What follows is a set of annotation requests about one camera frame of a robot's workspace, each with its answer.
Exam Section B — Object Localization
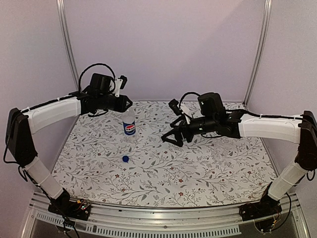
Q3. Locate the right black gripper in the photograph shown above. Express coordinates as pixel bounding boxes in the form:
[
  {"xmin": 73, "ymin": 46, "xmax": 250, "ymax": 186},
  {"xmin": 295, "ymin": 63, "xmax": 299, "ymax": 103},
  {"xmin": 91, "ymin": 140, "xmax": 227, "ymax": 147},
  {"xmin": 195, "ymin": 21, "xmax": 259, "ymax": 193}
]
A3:
[{"xmin": 161, "ymin": 114, "xmax": 217, "ymax": 146}]

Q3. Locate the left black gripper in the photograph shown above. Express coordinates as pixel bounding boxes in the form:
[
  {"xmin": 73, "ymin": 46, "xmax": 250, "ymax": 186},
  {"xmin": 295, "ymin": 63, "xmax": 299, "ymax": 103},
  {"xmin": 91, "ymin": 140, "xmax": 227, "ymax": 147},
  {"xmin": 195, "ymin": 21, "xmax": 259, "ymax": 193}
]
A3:
[{"xmin": 98, "ymin": 93, "xmax": 132, "ymax": 112}]

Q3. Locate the Pepsi label plastic bottle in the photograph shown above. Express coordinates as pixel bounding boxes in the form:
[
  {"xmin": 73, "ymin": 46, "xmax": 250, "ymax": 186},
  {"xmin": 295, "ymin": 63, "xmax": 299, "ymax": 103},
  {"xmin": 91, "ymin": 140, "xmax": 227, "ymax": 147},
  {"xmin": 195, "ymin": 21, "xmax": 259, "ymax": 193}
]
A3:
[{"xmin": 121, "ymin": 109, "xmax": 137, "ymax": 143}]

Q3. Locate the clear plastic bottle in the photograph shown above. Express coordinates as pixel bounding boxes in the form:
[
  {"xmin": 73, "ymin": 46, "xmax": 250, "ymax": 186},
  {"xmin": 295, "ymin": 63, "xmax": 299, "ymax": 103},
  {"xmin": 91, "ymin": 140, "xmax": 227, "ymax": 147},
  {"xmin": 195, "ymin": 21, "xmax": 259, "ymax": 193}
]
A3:
[{"xmin": 213, "ymin": 138, "xmax": 231, "ymax": 163}]

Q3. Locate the blue bottle cap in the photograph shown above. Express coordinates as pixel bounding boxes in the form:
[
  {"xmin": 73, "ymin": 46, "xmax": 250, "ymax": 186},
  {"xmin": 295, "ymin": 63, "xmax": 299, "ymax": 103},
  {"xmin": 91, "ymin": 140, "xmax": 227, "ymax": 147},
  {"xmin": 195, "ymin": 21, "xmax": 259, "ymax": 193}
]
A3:
[{"xmin": 122, "ymin": 156, "xmax": 129, "ymax": 163}]

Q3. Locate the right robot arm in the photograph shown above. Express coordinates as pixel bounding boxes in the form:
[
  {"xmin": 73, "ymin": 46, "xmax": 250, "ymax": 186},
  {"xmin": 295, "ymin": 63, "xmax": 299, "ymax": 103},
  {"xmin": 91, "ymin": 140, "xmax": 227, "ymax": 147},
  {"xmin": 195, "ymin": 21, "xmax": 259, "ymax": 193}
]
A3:
[{"xmin": 161, "ymin": 92, "xmax": 317, "ymax": 216}]

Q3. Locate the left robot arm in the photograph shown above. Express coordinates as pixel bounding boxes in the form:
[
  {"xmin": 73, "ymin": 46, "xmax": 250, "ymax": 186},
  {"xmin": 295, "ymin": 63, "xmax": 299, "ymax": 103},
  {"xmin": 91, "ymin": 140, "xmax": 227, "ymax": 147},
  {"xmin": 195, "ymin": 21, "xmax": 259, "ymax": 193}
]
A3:
[{"xmin": 5, "ymin": 73, "xmax": 132, "ymax": 215}]

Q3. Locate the floral patterned table mat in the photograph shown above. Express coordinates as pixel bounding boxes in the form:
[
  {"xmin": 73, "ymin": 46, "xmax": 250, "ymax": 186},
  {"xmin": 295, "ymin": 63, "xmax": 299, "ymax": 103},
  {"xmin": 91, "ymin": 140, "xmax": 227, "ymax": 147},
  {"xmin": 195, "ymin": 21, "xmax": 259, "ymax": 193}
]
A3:
[{"xmin": 52, "ymin": 102, "xmax": 276, "ymax": 207}]

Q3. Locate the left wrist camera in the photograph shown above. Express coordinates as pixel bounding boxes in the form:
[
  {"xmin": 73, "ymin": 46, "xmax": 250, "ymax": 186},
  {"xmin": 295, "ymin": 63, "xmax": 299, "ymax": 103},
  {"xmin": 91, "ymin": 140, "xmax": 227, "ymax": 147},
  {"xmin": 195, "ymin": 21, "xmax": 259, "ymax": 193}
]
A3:
[{"xmin": 114, "ymin": 75, "xmax": 127, "ymax": 97}]

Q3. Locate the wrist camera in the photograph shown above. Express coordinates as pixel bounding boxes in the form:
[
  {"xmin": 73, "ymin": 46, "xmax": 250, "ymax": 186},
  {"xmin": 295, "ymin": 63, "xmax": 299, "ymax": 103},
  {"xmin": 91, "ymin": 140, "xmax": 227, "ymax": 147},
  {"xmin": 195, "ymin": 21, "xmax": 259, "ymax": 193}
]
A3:
[
  {"xmin": 168, "ymin": 99, "xmax": 192, "ymax": 123},
  {"xmin": 114, "ymin": 75, "xmax": 127, "ymax": 97}
]

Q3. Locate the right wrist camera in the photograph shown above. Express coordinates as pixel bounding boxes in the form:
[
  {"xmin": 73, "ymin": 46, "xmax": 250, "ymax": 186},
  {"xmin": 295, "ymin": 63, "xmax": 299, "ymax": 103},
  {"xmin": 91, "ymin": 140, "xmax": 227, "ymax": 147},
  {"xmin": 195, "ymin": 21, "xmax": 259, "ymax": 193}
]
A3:
[{"xmin": 168, "ymin": 99, "xmax": 192, "ymax": 123}]

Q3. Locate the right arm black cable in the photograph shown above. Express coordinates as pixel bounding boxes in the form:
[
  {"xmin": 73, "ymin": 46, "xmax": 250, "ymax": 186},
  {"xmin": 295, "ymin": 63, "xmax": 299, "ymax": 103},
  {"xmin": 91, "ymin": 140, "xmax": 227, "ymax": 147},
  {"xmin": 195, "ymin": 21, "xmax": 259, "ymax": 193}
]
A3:
[{"xmin": 179, "ymin": 92, "xmax": 201, "ymax": 107}]

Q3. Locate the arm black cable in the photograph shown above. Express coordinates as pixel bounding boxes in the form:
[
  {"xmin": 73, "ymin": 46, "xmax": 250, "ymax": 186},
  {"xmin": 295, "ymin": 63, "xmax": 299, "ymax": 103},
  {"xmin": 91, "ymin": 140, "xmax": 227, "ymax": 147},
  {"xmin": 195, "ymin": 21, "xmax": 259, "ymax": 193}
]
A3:
[
  {"xmin": 78, "ymin": 62, "xmax": 117, "ymax": 92},
  {"xmin": 179, "ymin": 92, "xmax": 201, "ymax": 107}
]

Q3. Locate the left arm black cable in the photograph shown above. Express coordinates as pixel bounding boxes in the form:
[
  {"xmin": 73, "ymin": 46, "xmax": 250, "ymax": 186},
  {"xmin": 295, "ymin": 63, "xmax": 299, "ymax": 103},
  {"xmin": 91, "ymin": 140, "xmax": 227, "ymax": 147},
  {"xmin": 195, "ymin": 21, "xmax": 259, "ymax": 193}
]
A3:
[{"xmin": 78, "ymin": 62, "xmax": 117, "ymax": 92}]

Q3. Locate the front aluminium rail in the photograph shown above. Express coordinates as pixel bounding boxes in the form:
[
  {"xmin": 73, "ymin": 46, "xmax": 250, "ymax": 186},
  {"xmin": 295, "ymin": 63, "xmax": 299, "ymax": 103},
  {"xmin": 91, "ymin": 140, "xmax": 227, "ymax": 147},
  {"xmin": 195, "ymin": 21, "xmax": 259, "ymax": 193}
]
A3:
[{"xmin": 21, "ymin": 193, "xmax": 311, "ymax": 238}]

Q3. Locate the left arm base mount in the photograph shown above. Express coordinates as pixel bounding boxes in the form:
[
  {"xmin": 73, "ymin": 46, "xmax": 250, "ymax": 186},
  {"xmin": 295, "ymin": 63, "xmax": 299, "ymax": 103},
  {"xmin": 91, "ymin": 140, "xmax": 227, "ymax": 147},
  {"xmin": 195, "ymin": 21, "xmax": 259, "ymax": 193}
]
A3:
[{"xmin": 48, "ymin": 196, "xmax": 91, "ymax": 221}]

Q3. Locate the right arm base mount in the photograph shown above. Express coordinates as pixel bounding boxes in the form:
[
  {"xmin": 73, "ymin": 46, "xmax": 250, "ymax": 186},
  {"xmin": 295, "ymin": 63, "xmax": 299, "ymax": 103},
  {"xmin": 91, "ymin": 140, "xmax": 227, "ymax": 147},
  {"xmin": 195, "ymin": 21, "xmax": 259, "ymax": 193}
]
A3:
[{"xmin": 239, "ymin": 196, "xmax": 282, "ymax": 233}]

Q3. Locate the left aluminium frame post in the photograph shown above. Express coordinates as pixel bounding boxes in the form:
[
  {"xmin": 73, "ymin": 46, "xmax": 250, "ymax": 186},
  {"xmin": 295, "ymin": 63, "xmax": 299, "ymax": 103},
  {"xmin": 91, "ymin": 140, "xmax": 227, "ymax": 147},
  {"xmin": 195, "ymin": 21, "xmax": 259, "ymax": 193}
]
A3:
[{"xmin": 56, "ymin": 0, "xmax": 79, "ymax": 89}]

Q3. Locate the aluminium frame post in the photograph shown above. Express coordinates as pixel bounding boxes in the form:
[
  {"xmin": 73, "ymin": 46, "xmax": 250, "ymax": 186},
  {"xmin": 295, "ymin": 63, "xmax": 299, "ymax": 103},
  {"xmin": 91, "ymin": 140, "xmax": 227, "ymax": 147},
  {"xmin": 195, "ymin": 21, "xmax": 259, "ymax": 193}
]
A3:
[
  {"xmin": 56, "ymin": 0, "xmax": 79, "ymax": 89},
  {"xmin": 243, "ymin": 0, "xmax": 272, "ymax": 108}
]

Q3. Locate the right aluminium frame post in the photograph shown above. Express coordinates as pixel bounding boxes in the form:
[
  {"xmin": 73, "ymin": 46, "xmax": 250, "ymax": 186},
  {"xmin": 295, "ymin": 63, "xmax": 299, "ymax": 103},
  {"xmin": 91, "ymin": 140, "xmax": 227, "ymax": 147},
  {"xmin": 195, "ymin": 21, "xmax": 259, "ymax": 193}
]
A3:
[{"xmin": 243, "ymin": 0, "xmax": 272, "ymax": 108}]

